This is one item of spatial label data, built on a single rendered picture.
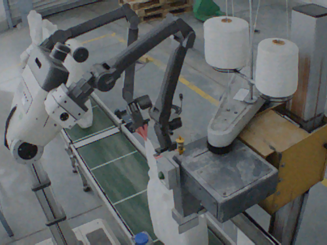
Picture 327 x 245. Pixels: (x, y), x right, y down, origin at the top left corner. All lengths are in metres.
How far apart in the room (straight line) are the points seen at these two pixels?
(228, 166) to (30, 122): 0.80
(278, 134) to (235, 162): 0.22
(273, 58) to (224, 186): 0.41
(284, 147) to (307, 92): 0.22
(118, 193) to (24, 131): 1.12
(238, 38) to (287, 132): 0.38
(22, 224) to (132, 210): 1.08
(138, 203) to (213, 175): 1.33
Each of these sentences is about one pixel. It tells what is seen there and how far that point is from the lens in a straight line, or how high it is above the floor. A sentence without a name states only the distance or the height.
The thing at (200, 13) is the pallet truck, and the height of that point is 0.11.
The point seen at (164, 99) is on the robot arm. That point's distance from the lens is 1.56.
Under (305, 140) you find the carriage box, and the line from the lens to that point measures 1.33.
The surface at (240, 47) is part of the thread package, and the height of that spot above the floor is 1.61.
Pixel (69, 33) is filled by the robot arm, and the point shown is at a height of 1.55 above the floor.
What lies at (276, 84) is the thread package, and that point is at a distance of 1.13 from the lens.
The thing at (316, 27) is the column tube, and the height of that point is 1.72.
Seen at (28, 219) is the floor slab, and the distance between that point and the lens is 3.11.
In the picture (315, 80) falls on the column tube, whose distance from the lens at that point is 1.33.
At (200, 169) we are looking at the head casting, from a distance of 1.17.
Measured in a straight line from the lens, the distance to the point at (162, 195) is 1.82.
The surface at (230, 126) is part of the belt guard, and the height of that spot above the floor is 1.42.
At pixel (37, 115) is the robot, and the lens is 1.50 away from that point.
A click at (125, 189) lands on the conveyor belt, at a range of 2.53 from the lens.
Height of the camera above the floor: 2.11
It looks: 34 degrees down
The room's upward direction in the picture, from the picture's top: 6 degrees counter-clockwise
